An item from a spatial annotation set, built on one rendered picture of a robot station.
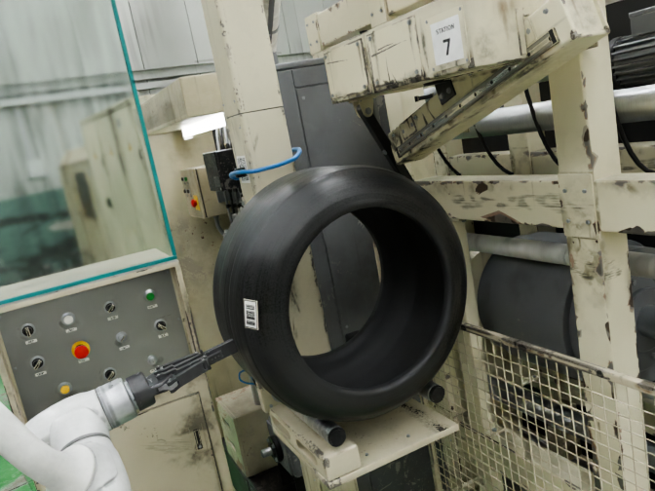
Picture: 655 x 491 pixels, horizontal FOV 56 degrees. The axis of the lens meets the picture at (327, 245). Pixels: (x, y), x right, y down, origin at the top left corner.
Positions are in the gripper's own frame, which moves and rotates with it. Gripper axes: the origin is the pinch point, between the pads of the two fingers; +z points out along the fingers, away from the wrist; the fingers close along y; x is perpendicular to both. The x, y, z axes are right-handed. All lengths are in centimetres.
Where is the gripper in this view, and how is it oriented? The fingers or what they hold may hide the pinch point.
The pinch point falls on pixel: (220, 352)
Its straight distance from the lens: 138.2
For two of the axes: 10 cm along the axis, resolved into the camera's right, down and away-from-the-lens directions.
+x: 3.1, 9.2, 2.5
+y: -4.4, -0.9, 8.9
